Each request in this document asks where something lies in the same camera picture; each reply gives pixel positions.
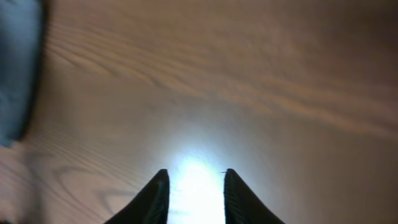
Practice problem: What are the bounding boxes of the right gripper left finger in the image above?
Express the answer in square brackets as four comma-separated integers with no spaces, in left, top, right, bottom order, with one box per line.
[104,169,170,224]

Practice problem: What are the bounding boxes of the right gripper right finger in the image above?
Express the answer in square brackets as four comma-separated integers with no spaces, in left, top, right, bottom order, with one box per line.
[224,169,284,224]

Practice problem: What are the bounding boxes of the grey shorts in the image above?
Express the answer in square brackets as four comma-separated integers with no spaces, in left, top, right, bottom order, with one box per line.
[1,0,44,147]

